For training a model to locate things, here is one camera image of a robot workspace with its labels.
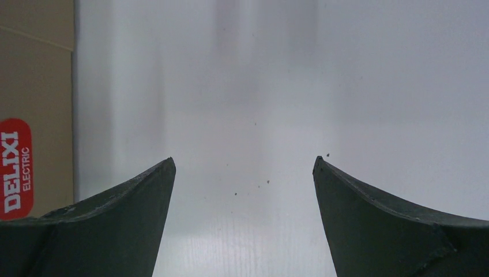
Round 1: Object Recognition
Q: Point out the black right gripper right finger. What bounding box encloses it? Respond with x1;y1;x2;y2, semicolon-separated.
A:
313;156;488;276

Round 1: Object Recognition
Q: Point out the brown cardboard box bin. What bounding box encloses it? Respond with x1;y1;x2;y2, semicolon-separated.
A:
1;0;75;220

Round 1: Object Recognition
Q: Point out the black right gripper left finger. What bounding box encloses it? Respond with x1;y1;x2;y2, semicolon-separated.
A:
1;158;176;276

